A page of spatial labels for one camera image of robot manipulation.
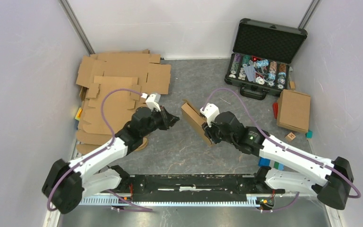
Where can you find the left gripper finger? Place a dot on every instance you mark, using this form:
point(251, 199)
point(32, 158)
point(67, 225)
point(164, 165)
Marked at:
point(170, 121)
point(165, 113)

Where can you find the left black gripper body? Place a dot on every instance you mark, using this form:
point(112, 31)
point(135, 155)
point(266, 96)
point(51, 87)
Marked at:
point(158, 121)

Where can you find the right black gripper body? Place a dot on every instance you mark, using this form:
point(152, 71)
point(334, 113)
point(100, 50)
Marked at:
point(225, 138)

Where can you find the cardboard box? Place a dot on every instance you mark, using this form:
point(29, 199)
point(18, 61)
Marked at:
point(192, 115)
point(294, 111)

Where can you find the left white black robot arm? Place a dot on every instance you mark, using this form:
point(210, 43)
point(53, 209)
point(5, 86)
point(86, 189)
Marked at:
point(67, 183)

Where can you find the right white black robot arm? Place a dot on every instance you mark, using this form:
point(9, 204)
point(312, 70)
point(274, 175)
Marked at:
point(329, 180)

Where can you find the folded cardboard box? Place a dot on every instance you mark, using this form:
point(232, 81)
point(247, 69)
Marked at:
point(294, 111)

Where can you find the stack of flat cardboard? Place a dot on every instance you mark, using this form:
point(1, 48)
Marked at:
point(111, 84)

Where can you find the blue block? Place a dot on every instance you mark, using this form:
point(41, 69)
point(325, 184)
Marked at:
point(270, 163)

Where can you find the red object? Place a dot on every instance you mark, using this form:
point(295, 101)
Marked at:
point(275, 109)

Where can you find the wooden letter block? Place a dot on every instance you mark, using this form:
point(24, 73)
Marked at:
point(290, 136)

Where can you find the orange yellow block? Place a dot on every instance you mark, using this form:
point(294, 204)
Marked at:
point(78, 114)

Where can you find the black poker chip case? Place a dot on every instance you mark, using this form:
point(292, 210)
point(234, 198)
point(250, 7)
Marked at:
point(261, 57)

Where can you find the small brown wooden block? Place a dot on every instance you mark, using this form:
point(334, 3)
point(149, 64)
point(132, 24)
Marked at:
point(292, 85)

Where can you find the teal cube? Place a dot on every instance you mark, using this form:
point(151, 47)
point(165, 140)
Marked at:
point(309, 135)

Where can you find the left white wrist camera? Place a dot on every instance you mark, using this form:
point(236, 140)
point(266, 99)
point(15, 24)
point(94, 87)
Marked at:
point(152, 102)

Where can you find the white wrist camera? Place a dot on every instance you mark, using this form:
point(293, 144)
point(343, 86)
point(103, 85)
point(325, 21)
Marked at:
point(210, 111)
point(152, 102)

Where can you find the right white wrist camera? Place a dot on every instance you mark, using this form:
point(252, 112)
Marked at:
point(210, 111)

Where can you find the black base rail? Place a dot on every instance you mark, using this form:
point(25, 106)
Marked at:
point(192, 188)

